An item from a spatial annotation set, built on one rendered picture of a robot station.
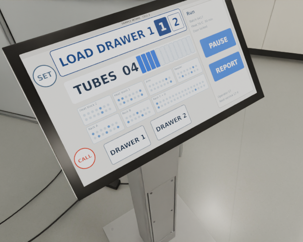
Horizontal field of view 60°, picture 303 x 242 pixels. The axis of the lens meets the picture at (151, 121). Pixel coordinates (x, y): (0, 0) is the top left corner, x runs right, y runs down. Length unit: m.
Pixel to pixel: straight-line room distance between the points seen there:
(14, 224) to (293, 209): 1.56
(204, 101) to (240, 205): 1.09
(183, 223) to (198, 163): 0.43
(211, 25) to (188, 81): 0.15
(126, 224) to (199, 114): 1.01
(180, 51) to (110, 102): 0.20
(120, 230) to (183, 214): 0.35
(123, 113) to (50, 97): 0.14
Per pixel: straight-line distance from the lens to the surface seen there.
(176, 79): 0.59
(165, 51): 0.59
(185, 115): 0.59
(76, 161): 0.52
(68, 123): 0.52
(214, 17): 0.68
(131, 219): 1.52
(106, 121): 0.53
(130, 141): 0.54
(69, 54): 0.53
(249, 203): 1.66
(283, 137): 2.03
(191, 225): 1.50
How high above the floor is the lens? 1.42
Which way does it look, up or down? 46 degrees down
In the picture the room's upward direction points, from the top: 4 degrees counter-clockwise
